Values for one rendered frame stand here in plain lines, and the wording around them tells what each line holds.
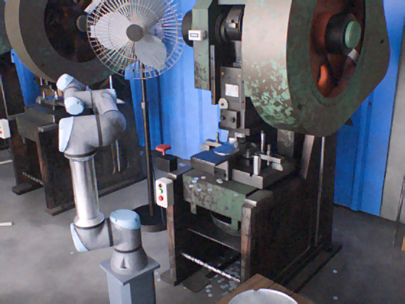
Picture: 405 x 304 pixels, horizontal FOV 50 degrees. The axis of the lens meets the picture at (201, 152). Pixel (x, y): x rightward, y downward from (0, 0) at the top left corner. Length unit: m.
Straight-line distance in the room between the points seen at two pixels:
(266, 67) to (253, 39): 0.11
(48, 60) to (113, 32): 0.49
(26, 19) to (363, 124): 2.21
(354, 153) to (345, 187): 0.27
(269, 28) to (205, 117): 2.40
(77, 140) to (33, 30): 1.43
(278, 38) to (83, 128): 0.73
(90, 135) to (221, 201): 0.78
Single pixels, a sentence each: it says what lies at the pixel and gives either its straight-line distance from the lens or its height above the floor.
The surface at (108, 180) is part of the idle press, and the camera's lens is 3.64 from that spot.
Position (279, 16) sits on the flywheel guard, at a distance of 1.51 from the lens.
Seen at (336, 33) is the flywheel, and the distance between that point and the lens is 1.78.
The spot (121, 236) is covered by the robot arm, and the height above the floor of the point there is 0.62.
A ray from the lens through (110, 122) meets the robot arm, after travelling 1.58.
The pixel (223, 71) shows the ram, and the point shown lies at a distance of 2.08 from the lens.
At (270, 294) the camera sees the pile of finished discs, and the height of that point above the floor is 0.36.
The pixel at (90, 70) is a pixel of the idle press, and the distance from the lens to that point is 3.11.
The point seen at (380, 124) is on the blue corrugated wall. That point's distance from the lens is 3.07.
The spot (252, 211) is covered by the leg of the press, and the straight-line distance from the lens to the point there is 1.92.
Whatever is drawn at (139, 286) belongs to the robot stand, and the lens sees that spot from 1.87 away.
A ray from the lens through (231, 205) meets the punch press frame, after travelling 2.05.
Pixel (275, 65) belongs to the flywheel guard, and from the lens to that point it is 1.53.
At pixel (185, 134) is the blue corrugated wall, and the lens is 4.07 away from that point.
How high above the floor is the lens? 1.50
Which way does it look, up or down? 20 degrees down
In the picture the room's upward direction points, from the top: 1 degrees counter-clockwise
